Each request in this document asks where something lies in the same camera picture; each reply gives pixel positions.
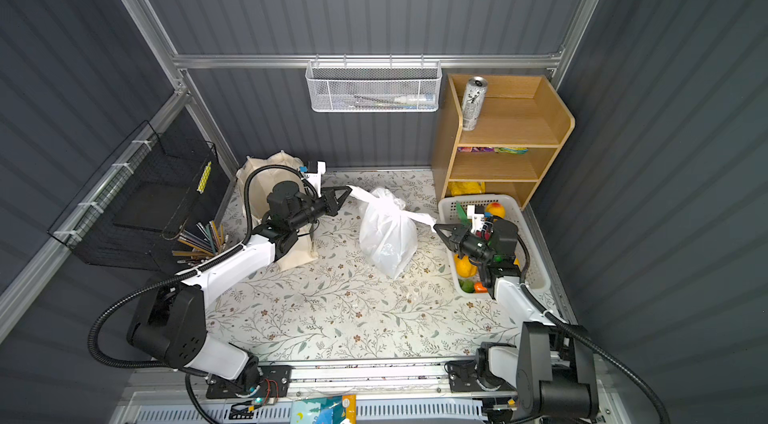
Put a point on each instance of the teal printed booklet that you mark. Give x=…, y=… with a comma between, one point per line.
x=326, y=410

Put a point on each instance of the left silver drink can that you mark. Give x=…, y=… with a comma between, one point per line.
x=472, y=102

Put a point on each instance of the floral table mat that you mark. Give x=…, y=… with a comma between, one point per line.
x=341, y=307

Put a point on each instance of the black wire wall basket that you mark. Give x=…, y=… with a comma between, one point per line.
x=166, y=182

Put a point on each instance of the cup of coloured pencils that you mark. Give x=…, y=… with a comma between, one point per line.
x=202, y=242

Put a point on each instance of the yellow peach toy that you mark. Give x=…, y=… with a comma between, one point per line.
x=495, y=209

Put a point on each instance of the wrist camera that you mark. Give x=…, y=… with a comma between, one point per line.
x=480, y=221
x=313, y=172

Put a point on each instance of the yellow snack packet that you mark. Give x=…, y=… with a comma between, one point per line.
x=466, y=188

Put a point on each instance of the pink dragon fruit toy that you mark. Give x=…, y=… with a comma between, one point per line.
x=462, y=215

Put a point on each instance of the white wire wall basket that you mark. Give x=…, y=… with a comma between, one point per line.
x=385, y=88

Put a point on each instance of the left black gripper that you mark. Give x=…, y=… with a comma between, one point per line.
x=330, y=203

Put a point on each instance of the white plastic fruit basket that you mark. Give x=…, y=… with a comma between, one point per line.
x=537, y=276

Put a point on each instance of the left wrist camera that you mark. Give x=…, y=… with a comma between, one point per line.
x=313, y=172

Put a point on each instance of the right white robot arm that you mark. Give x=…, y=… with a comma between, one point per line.
x=551, y=370

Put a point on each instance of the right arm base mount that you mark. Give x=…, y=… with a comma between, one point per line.
x=467, y=376

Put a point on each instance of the white plastic grocery bag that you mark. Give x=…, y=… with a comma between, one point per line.
x=388, y=236

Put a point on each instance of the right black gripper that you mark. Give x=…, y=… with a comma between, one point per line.
x=458, y=242

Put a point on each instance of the wooden shelf unit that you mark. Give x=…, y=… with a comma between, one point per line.
x=522, y=127

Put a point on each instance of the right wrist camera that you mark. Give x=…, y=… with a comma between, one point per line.
x=480, y=221

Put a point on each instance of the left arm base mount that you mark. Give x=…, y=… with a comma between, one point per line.
x=256, y=381

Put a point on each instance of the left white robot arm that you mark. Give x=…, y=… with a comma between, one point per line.
x=169, y=323

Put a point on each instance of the yellow bell pepper toy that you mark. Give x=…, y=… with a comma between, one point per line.
x=463, y=267

